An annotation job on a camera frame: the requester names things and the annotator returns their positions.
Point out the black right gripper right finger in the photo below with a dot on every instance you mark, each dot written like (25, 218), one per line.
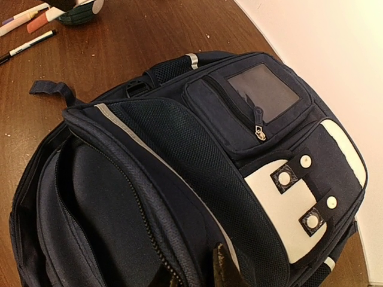
(226, 273)

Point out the black white marker vertical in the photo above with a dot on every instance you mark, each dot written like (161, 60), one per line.
(6, 57)

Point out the navy blue student backpack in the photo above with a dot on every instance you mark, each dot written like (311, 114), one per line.
(203, 149)

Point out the pink white correction stick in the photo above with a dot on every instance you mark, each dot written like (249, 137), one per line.
(48, 16)

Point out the white bowl teal outside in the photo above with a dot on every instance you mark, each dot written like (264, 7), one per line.
(81, 14)

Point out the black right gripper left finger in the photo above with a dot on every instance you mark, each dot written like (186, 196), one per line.
(163, 278)

